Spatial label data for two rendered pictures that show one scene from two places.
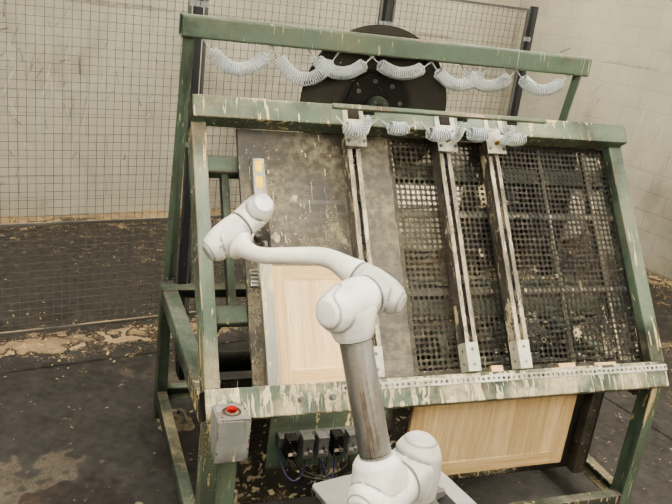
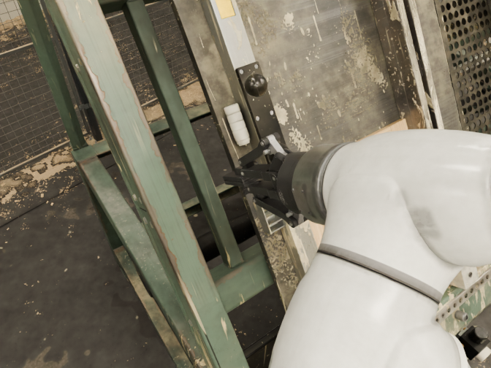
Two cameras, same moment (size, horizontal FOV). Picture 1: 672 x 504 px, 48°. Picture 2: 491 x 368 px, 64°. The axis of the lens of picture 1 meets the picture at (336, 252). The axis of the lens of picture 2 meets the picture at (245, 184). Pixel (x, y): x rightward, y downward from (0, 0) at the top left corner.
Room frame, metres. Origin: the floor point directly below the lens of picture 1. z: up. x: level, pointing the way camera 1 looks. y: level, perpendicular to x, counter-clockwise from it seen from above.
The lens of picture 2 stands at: (2.37, 0.48, 1.86)
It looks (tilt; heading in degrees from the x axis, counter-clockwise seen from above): 45 degrees down; 347
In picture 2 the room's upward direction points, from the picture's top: straight up
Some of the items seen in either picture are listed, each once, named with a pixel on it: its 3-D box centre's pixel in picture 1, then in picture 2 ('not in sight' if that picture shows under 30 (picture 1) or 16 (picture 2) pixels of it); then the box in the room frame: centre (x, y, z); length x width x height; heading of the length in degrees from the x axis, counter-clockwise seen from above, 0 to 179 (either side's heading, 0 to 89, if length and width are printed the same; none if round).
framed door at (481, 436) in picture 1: (493, 421); not in sight; (3.23, -0.85, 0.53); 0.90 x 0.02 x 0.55; 112
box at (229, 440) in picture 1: (229, 433); not in sight; (2.36, 0.29, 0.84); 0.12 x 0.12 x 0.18; 22
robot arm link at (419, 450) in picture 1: (415, 465); not in sight; (2.16, -0.35, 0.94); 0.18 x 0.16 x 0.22; 144
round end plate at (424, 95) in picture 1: (376, 106); not in sight; (3.89, -0.11, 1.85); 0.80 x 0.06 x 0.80; 112
